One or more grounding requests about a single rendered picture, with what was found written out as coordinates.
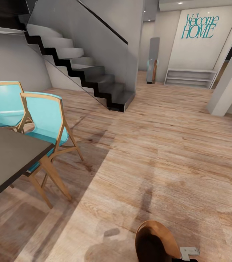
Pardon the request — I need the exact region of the trash can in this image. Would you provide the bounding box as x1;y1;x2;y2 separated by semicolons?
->
135;220;180;262

